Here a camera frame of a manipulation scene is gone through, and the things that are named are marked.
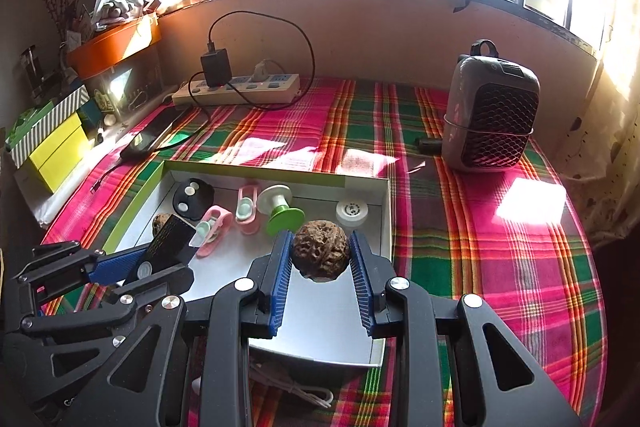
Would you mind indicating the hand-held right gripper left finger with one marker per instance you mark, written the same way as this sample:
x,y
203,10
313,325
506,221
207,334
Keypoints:
x,y
280,279

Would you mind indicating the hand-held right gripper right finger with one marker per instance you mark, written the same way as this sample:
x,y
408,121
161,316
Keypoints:
x,y
361,279

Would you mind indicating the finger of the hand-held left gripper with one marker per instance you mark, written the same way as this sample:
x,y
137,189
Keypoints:
x,y
117,264
160,279

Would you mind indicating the black rectangular device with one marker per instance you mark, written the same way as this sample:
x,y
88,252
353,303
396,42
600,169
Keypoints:
x,y
170,239

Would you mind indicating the large brown walnut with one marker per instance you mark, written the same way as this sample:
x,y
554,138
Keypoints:
x,y
320,249

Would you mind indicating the small brown walnut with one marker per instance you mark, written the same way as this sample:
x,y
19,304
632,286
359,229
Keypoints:
x,y
161,227

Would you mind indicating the green and white cardboard box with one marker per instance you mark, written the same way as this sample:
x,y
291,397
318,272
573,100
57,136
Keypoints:
x,y
325,322

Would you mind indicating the green and white spool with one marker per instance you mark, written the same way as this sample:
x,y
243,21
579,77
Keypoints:
x,y
282,219

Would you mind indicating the pink and mint clip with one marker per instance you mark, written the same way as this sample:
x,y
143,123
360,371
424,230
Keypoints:
x,y
212,232
247,209

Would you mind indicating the black round disc white dots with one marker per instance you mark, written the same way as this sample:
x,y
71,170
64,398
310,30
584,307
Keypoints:
x,y
192,199

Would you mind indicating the white plastic sheet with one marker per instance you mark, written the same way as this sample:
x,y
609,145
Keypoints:
x,y
47,209

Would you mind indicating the plaid cloth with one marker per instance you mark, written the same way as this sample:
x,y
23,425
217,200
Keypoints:
x,y
490,247

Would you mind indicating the black phone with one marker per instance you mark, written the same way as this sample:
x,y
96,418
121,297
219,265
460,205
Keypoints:
x,y
150,134

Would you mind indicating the teal small box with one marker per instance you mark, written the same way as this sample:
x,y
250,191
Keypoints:
x,y
89,113

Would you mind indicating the striped box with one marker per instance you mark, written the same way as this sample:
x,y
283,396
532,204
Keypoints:
x,y
50,117

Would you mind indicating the white power strip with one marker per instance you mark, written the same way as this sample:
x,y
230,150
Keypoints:
x,y
270,92

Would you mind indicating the white plug adapter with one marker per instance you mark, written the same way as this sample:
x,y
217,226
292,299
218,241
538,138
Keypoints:
x,y
260,72

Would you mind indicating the grey portable heater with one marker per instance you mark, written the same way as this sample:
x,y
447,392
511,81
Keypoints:
x,y
495,117

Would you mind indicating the orange planter box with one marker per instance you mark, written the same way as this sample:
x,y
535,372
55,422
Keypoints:
x,y
110,47

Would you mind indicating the black charger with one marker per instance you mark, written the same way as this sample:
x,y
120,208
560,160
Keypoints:
x,y
216,68

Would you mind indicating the cream dotted curtain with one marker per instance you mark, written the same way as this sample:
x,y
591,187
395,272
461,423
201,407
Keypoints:
x,y
612,132

